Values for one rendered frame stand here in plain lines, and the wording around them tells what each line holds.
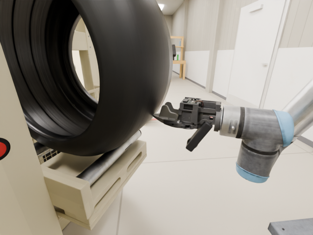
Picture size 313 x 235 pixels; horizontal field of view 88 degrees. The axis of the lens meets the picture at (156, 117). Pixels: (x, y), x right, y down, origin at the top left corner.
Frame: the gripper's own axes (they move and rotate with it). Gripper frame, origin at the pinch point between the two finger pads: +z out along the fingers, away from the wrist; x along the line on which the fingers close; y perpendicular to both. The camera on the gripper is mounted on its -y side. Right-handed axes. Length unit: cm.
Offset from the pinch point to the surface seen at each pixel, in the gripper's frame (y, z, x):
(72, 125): -8.4, 38.0, 1.7
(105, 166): -11.5, 10.3, 15.9
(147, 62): 18.5, -3.0, 13.2
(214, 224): -102, -29, -48
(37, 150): -11.5, 38.2, 17.4
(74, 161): -21.5, 33.6, 8.2
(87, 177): -10.3, 10.9, 22.6
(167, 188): -102, 15, -69
